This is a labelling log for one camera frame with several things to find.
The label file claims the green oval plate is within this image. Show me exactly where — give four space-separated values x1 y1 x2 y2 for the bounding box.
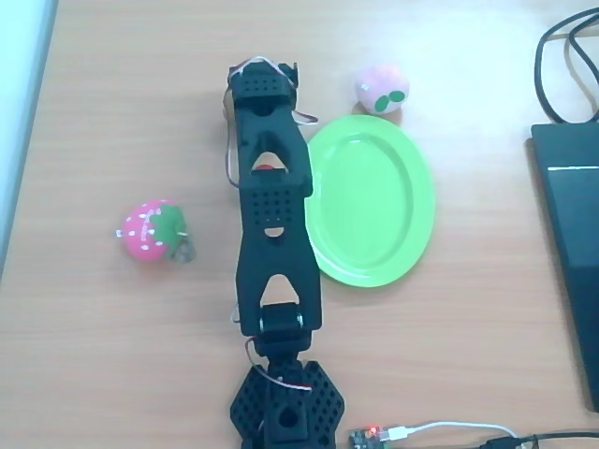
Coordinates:
302 114 437 288

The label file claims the pink toy strawberry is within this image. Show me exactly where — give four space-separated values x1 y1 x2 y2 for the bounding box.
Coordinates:
114 198 187 263

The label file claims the small controller board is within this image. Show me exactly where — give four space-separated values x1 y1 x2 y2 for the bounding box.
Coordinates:
347 424 390 449

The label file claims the metal key ring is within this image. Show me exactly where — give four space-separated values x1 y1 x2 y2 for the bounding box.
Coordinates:
173 230 197 264

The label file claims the black power cable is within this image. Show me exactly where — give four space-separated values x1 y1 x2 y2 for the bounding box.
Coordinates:
476 431 599 449

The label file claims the black laptop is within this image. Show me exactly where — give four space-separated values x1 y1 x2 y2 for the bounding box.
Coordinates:
530 122 599 413

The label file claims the pink toy peach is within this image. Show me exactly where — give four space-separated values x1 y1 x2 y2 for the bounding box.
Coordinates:
354 64 411 115

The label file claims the white usb cable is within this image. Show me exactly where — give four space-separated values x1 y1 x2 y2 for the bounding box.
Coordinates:
381 420 519 443

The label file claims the white red servo wire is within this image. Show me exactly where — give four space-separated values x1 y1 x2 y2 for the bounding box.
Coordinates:
244 335 314 392
223 55 320 189

